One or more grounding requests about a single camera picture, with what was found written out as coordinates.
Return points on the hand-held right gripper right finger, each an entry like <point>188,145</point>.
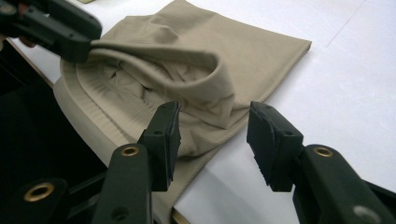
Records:
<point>323,186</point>

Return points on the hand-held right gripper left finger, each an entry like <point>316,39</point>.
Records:
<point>137,174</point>

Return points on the pale yellow plastic basket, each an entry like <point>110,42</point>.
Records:
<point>84,1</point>

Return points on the beige pants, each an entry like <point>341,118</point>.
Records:
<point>218,56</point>

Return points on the white foam board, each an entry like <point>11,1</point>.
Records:
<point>342,93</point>

